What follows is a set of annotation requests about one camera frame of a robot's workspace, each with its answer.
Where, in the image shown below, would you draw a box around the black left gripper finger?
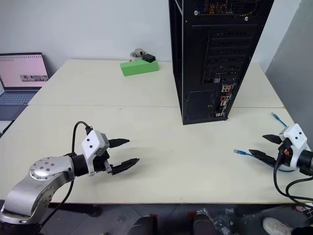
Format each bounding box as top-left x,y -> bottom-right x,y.
112,158 -> 140,176
109,138 -> 131,149

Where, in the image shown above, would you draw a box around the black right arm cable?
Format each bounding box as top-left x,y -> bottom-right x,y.
273,144 -> 313,205

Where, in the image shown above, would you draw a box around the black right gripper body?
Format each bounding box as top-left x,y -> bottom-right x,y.
277,138 -> 292,163

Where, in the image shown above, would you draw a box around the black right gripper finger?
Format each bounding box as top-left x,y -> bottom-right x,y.
262,134 -> 283,145
248,149 -> 279,168

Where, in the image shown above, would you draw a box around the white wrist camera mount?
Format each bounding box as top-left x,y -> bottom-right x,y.
279,123 -> 308,170
81,130 -> 110,177

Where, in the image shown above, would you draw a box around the grey partition panel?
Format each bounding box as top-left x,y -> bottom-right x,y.
265,6 -> 313,128

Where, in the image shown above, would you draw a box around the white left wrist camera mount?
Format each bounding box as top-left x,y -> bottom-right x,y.
81,130 -> 110,177

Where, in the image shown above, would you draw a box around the small black device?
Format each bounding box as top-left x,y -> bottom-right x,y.
142,53 -> 157,63

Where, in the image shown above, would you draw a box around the blue ethernet cable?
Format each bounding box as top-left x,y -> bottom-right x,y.
233,112 -> 298,172

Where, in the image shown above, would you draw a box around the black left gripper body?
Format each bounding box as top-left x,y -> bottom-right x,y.
93,150 -> 114,175

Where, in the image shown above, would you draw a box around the dark rounded shape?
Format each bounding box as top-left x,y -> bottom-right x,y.
192,213 -> 216,235
133,215 -> 157,235

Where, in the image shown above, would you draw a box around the open grey laptop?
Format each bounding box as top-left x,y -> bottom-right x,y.
0,52 -> 50,106

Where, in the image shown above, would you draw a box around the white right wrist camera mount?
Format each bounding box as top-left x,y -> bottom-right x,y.
279,123 -> 308,170

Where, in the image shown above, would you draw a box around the clear plastic wrappers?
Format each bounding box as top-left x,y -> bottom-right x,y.
195,207 -> 237,235

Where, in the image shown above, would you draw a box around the white shoe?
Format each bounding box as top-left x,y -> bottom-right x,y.
262,217 -> 294,235

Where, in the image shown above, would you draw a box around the black computer tower case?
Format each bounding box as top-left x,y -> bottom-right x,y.
168,0 -> 275,126

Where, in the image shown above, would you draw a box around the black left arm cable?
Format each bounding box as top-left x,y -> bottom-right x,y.
36,121 -> 93,230

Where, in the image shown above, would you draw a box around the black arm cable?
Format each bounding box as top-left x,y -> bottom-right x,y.
273,144 -> 313,205
36,121 -> 93,230

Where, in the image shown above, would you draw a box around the green rectangular box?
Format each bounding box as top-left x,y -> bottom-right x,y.
119,60 -> 160,78

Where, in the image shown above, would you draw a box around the white tape roll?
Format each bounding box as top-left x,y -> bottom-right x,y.
129,47 -> 148,62

